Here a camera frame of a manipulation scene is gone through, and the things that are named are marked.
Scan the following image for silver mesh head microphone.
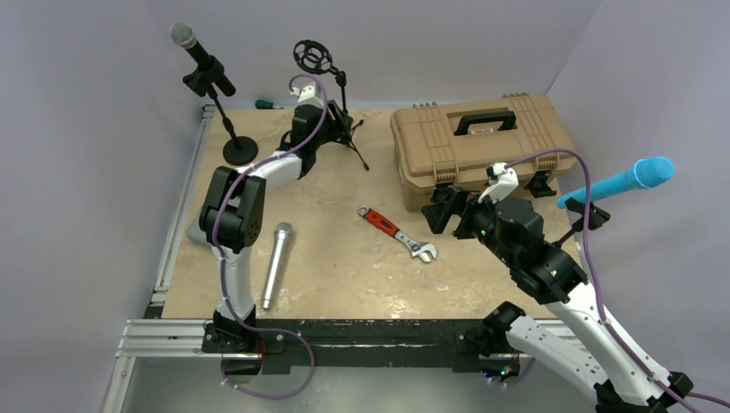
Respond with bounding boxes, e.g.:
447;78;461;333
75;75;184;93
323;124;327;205
261;222;294;311

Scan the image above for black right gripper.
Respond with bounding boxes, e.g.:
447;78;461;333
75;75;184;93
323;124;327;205
421;185;517;267

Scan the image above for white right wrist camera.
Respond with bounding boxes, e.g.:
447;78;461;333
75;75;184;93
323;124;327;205
478;163;519;204

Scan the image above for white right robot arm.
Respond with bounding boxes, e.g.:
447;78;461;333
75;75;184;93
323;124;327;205
421;187;694;412

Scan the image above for red handled adjustable wrench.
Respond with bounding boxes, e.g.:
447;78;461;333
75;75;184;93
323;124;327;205
357;206;438;263

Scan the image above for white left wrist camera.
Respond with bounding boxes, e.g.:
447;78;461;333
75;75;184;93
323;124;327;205
290;82;323;108

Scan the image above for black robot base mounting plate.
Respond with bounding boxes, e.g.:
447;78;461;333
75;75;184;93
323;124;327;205
201;318;515;374

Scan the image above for black microphone with mesh head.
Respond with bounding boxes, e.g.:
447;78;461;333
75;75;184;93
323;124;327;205
170;22;236;97

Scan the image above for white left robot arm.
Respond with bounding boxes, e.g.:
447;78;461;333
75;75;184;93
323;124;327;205
199;100;354;352

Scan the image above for aluminium table frame rails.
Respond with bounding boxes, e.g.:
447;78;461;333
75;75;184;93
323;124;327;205
101;104;269;412

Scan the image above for tan plastic tool case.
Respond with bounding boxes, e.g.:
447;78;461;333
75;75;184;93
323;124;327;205
390;93;576;212

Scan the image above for blue foam covered microphone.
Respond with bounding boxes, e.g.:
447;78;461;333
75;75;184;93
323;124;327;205
556;157;675;209

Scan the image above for green handled screwdriver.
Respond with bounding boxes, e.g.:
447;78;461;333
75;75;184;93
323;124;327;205
255;99;283;110

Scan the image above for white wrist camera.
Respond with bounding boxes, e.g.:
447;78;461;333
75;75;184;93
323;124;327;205
290;82;323;108
478;163;519;204

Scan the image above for black round base mic stand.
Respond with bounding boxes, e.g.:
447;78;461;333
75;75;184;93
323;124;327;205
182;56;258;166

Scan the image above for black tripod shock mount stand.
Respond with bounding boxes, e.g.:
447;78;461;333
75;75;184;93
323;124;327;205
293;40;370;171

